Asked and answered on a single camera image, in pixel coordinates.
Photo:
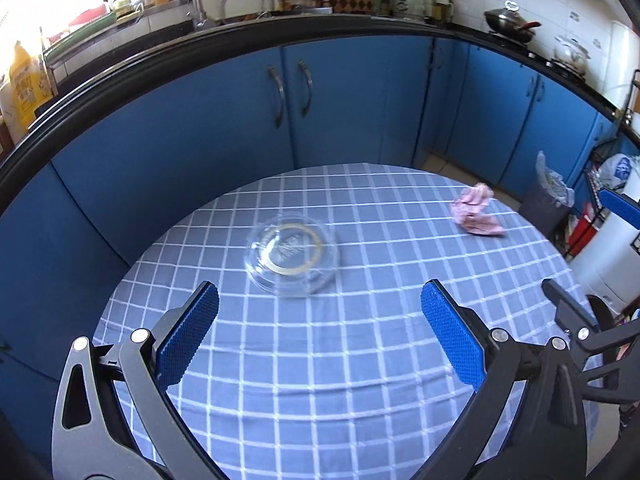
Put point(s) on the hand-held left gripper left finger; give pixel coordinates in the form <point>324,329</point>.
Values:
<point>187,335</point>

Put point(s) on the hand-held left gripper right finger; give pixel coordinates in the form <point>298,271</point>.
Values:
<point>452,335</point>

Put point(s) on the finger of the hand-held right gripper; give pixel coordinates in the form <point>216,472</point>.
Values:
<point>622,205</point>
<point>570,315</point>

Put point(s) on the clear plastic lid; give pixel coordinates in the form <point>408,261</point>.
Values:
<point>292,255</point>

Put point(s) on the grey trash bin with liner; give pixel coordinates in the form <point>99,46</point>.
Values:
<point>540,205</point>

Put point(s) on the white plastic bag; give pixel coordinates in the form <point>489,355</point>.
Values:
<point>617,170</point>

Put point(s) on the white plastic container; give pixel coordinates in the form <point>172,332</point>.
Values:
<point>605,260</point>

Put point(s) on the blue cabinet door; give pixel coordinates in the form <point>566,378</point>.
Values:
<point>450,100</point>
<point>492,120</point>
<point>555,130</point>
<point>40,270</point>
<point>360,100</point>
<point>175,150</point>

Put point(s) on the pink crumpled paper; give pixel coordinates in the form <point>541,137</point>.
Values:
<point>475,210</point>

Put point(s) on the black wok with lid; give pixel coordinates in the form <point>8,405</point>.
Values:
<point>505,22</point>

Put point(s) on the green kettle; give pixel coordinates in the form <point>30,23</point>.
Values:
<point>410,2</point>

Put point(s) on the yellow plastic jug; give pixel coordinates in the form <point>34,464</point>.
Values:
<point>30,85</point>

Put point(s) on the black kitchen countertop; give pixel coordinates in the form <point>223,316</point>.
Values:
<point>325,25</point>

